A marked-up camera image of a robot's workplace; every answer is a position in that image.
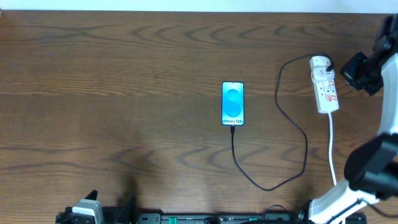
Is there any black USB charging cable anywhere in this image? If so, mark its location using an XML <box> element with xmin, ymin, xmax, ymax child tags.
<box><xmin>230</xmin><ymin>52</ymin><xmax>335</xmax><ymax>192</ymax></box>

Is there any blue Galaxy smartphone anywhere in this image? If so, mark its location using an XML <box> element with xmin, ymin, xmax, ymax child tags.
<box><xmin>221</xmin><ymin>82</ymin><xmax>245</xmax><ymax>126</ymax></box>

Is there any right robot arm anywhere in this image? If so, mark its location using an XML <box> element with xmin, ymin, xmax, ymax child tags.
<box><xmin>305</xmin><ymin>14</ymin><xmax>397</xmax><ymax>223</ymax></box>

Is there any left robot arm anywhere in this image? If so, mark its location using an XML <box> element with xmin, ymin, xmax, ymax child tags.
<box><xmin>55</xmin><ymin>190</ymin><xmax>136</xmax><ymax>224</ymax></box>

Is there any white USB charger plug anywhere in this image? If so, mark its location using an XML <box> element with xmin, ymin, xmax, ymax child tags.
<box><xmin>310</xmin><ymin>56</ymin><xmax>331</xmax><ymax>70</ymax></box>

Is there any white power strip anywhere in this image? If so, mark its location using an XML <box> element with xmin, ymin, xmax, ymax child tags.
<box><xmin>311</xmin><ymin>67</ymin><xmax>340</xmax><ymax>114</ymax></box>

